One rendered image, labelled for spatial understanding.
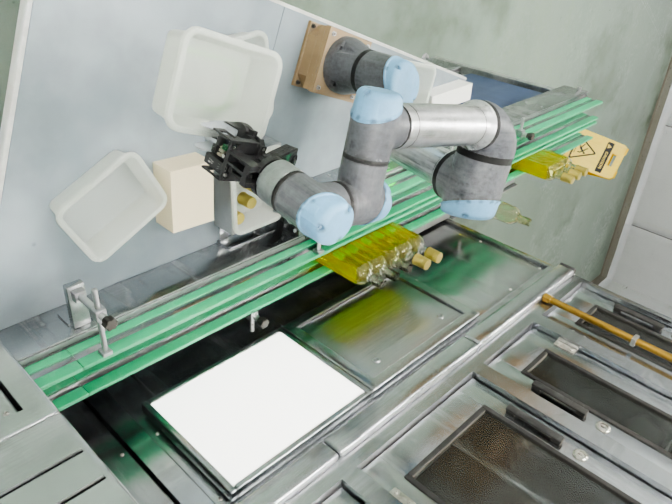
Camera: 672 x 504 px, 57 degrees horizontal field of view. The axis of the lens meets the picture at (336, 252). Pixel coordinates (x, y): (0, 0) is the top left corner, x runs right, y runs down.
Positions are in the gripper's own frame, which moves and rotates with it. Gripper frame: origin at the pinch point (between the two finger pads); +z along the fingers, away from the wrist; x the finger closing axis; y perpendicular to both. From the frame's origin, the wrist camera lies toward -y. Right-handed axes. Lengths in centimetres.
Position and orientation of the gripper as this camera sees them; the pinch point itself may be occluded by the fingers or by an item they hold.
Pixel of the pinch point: (212, 130)
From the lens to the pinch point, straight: 116.2
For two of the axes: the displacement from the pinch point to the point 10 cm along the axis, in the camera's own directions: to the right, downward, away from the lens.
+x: -3.6, 8.6, 3.6
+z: -6.7, -5.1, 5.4
